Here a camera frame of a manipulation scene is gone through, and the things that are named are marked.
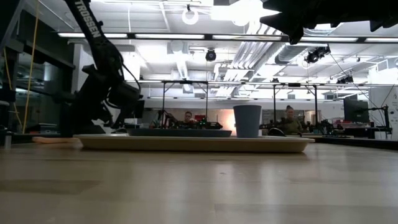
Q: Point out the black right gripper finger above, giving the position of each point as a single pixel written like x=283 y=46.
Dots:
x=289 y=12
x=297 y=34

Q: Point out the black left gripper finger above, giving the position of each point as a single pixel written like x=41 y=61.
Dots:
x=84 y=119
x=115 y=123

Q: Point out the blue round plate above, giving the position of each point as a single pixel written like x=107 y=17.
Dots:
x=180 y=133

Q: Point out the blue plastic cup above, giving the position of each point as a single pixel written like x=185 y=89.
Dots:
x=247 y=123

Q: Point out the black background robot arm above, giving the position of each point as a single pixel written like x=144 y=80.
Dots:
x=386 y=121

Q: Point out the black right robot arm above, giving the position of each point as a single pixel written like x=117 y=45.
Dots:
x=385 y=12

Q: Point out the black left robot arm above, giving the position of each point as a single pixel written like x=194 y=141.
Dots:
x=90 y=28

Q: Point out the beige plastic tray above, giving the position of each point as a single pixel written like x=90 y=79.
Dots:
x=186 y=144

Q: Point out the overhead beam with lights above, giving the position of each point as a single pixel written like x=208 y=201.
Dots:
x=130 y=35

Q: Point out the person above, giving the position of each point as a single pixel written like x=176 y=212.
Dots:
x=290 y=124
x=188 y=117

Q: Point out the black monitor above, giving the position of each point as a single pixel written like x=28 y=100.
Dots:
x=356 y=110

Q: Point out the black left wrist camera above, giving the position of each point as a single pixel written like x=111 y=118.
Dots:
x=127 y=99

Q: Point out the black ceiling camera rig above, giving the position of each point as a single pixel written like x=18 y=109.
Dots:
x=317 y=54

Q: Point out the black background frame stand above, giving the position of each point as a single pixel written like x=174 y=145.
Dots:
x=163 y=99
x=316 y=102

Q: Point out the black overhead camera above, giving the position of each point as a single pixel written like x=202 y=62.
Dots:
x=211 y=55

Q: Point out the black metal table frame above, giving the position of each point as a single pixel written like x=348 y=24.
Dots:
x=357 y=143

